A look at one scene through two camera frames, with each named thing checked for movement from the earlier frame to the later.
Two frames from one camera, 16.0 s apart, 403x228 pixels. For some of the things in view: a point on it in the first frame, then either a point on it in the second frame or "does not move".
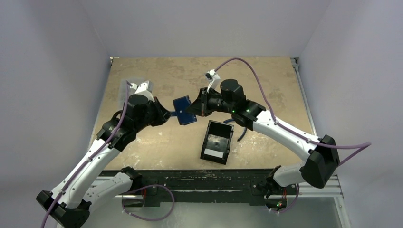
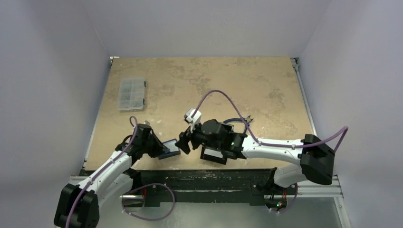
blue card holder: x=184 y=117 → x=173 y=150
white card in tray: x=213 y=153 does not move
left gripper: x=162 y=114 → x=159 y=147
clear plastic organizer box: x=125 y=91 does not move
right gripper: x=203 y=102 → x=192 y=136
